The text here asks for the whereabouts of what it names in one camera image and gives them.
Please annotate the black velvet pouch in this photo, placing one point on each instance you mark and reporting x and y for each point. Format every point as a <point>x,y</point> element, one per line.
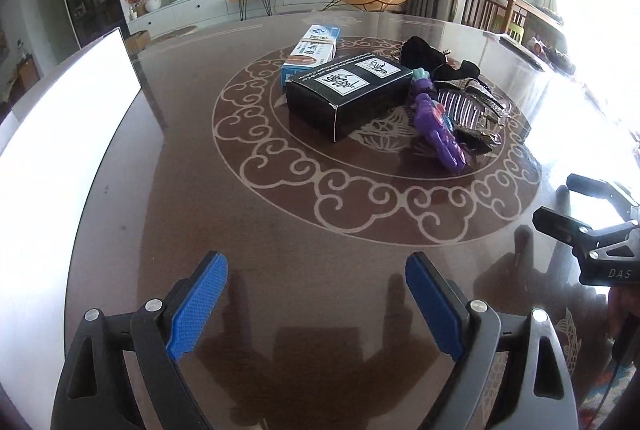
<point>417,53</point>

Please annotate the white cardboard storage box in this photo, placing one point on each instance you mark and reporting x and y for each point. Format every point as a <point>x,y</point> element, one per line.
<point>53,146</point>

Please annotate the dark wooden dining chair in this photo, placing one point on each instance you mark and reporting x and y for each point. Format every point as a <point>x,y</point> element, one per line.
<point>490,15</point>

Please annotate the person's right hand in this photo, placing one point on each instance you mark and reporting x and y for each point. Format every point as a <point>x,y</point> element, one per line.
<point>622,301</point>

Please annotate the pearl hair claw clip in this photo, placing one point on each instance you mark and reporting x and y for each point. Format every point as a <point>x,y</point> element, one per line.
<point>482,93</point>

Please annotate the brown cardboard box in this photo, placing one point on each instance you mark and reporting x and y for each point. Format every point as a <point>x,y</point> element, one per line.
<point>137,42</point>

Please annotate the blue white medicine box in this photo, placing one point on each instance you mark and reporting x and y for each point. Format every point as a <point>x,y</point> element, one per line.
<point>317,47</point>

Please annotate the red flowers white vase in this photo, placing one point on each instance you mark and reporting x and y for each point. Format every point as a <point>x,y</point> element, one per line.
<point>137,8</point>

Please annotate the striped purple pouch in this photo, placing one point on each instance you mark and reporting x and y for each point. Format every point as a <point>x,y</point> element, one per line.
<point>477,126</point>

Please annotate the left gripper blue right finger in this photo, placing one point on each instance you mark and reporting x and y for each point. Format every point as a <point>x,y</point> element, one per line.
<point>535,391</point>

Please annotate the white tv cabinet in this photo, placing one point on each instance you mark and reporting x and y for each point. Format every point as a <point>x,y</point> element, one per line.
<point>205,13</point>

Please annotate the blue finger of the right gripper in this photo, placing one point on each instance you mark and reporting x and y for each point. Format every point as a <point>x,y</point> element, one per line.
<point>618,196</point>
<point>562,222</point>

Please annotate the purple toy water gun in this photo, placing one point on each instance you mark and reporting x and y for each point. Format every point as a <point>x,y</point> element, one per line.
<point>431,121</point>

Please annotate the black soap bar box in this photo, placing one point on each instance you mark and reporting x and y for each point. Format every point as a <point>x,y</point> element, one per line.
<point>339,97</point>

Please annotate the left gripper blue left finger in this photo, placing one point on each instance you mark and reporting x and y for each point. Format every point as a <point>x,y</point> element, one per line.
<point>94,390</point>

